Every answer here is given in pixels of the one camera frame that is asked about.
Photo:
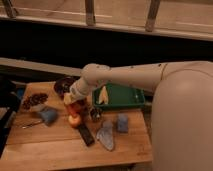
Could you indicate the wooden table board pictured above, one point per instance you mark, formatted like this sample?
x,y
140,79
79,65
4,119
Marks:
x,y
60,147

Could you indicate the green plastic tray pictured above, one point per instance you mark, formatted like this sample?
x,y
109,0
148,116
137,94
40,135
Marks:
x,y
119,97

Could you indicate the small dark toy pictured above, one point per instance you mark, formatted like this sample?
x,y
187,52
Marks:
x,y
95,114

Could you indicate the grey blue cloth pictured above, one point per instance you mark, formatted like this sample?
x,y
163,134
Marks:
x,y
105,135

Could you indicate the yellow round fruit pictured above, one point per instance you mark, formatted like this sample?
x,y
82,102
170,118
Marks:
x,y
75,121

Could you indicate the bunch of dark grapes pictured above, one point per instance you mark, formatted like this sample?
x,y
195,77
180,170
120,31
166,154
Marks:
x,y
34,99

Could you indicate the red metal cup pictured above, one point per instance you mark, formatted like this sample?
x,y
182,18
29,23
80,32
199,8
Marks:
x,y
84,104

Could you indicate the black rectangular block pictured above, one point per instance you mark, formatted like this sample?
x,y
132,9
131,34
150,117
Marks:
x,y
86,134

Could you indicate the metal spoon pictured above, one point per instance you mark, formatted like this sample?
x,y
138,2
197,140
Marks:
x,y
31,124

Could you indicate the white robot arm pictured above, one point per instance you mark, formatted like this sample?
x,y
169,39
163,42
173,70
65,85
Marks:
x,y
182,108

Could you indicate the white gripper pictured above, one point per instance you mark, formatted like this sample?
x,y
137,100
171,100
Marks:
x,y
70,98

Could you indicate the dark purple bowl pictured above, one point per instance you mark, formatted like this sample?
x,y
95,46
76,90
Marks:
x,y
62,85

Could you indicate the blue sponge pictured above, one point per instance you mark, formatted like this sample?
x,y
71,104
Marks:
x,y
122,123

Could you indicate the red chili pepper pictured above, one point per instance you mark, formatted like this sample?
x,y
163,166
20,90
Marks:
x,y
75,109

